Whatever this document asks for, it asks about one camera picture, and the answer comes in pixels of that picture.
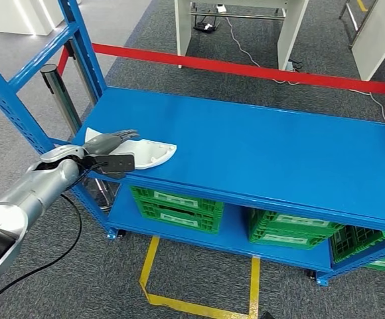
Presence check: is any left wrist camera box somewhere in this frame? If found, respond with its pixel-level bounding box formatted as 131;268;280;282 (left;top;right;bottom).
93;152;136;179

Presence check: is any black router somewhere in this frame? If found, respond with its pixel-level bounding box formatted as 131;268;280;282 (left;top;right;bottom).
194;19;220;35

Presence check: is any white desk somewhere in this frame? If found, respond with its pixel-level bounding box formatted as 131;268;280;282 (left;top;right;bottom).
174;0;309;71

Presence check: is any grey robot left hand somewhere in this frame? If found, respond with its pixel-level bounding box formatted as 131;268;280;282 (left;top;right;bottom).
83;128;140;156

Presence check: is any blue metal shelf rack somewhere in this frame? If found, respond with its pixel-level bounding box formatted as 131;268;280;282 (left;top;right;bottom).
0;0;385;287

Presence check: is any yellow floor tape outline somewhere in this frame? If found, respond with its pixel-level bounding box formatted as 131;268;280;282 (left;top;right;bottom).
138;235;261;319

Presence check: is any white curved plastic part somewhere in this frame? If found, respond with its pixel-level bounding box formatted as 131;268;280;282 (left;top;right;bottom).
85;126;177;171

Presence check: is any red barrier belt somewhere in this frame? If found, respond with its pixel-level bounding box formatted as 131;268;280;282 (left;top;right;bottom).
57;43;385;98

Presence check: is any white desk panel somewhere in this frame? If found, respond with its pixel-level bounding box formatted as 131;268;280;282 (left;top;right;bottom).
351;0;385;82

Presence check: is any white lit partition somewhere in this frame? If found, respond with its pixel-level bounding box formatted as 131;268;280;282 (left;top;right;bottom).
0;0;65;37

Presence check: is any white power adapter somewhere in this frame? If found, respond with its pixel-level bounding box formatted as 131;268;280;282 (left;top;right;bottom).
285;59;303;74

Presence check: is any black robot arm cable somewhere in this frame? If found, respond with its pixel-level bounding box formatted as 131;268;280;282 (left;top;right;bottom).
0;193;83;311

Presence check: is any white floor cable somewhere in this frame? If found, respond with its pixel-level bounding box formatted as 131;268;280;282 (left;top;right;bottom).
224;17;385;125

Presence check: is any steel frame table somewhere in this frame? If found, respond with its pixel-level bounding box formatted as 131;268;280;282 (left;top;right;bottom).
338;0;379;49

